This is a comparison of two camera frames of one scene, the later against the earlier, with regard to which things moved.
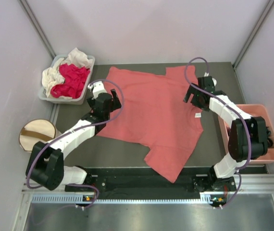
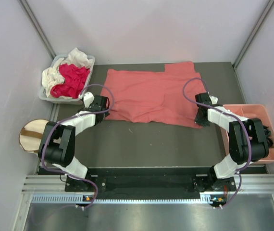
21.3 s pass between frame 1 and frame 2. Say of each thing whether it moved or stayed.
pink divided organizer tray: stayed
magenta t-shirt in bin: stayed
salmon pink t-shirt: moved
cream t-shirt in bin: stayed
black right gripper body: moved
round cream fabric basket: stayed
